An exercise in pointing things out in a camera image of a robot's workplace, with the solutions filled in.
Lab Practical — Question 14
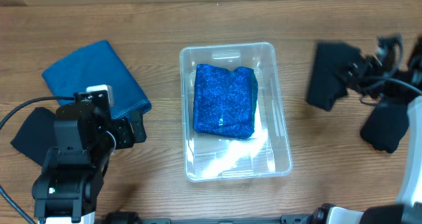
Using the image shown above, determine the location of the black cloth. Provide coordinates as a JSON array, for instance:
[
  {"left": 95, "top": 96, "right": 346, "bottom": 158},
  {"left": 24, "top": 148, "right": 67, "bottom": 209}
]
[
  {"left": 11, "top": 107, "right": 57, "bottom": 165},
  {"left": 306, "top": 38, "right": 421, "bottom": 154}
]

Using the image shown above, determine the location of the blue denim cloth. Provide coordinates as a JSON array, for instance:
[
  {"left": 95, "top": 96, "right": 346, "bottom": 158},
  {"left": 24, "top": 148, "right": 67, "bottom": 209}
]
[{"left": 42, "top": 40, "right": 152, "bottom": 119}]

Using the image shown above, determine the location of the blue sequin cloth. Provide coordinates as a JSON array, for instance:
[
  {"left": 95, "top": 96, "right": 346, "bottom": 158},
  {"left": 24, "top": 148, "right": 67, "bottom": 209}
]
[{"left": 193, "top": 64, "right": 258, "bottom": 140}]

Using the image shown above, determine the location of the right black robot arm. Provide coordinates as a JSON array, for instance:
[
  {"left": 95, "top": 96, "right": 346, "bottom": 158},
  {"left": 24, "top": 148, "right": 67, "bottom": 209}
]
[{"left": 306, "top": 35, "right": 421, "bottom": 223}]

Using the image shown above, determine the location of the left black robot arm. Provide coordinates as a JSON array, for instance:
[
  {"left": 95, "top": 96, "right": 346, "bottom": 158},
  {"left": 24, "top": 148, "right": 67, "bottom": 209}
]
[{"left": 32, "top": 90, "right": 146, "bottom": 223}]

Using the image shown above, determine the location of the clear plastic storage container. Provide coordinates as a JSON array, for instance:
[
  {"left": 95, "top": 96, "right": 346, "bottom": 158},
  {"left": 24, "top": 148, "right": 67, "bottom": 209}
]
[{"left": 179, "top": 42, "right": 293, "bottom": 182}]

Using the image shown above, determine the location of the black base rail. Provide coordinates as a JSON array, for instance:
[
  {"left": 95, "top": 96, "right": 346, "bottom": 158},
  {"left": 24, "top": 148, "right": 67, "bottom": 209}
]
[{"left": 95, "top": 211, "right": 317, "bottom": 224}]

